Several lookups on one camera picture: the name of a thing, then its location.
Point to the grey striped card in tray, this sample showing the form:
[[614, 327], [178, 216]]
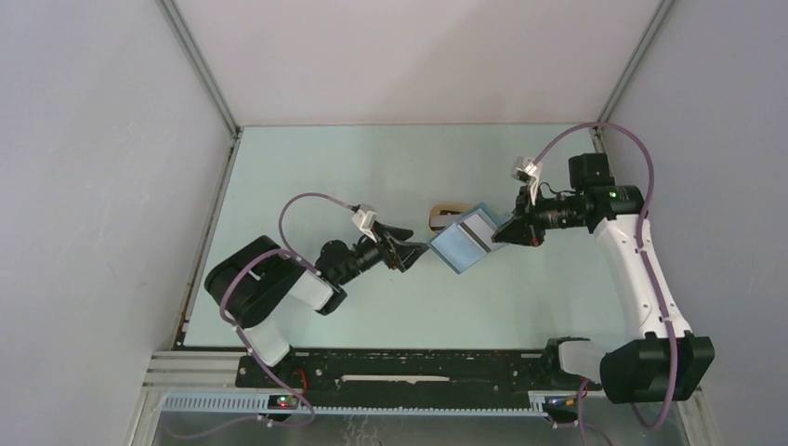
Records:
[[439, 222]]

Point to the aluminium frame rail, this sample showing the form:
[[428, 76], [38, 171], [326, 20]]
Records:
[[192, 371]]

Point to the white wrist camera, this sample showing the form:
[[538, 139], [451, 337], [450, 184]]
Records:
[[528, 171], [364, 218]]

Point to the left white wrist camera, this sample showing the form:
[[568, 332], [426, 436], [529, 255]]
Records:
[[364, 218]]

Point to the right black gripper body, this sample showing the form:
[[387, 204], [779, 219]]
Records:
[[536, 215]]

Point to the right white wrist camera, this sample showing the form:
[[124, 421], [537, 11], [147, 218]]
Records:
[[528, 171]]

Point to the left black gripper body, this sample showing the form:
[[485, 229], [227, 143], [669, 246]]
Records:
[[387, 244]]

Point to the oval wooden tray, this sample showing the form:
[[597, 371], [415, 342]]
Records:
[[449, 208]]

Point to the white striped credit card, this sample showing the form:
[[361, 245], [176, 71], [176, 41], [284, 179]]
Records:
[[480, 228]]

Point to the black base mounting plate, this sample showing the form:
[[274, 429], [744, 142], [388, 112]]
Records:
[[416, 379]]

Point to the blue leather card holder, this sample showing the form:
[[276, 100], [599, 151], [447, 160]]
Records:
[[455, 249]]

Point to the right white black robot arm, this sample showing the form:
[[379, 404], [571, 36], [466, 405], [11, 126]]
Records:
[[661, 356]]

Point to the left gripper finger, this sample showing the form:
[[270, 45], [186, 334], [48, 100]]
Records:
[[389, 232], [408, 253]]

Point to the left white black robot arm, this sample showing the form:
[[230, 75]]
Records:
[[249, 285]]

